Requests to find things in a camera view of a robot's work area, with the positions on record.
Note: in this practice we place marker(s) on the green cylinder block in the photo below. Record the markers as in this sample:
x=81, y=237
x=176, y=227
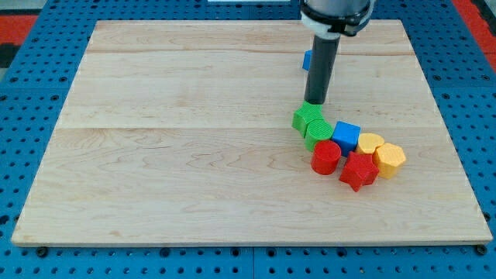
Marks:
x=317, y=130

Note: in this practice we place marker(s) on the wooden board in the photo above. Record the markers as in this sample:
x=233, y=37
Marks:
x=178, y=133

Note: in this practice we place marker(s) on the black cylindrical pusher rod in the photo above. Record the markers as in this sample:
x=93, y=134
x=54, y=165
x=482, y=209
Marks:
x=320, y=69

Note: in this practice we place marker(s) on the blue cube block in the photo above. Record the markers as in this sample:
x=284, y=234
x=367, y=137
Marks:
x=346, y=135

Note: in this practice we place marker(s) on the red cylinder block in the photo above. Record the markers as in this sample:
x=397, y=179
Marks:
x=325, y=157

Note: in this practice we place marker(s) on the yellow heart block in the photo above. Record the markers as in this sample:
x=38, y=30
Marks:
x=368, y=143

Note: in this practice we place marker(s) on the green star block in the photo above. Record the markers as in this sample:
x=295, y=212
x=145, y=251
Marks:
x=305, y=116

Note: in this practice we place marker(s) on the blue triangle block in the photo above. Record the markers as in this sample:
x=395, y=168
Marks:
x=307, y=60

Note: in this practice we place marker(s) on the red star block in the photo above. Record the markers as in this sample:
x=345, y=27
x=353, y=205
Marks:
x=359, y=170

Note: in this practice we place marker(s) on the yellow hexagon block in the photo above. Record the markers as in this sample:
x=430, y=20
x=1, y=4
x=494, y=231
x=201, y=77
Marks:
x=389, y=159

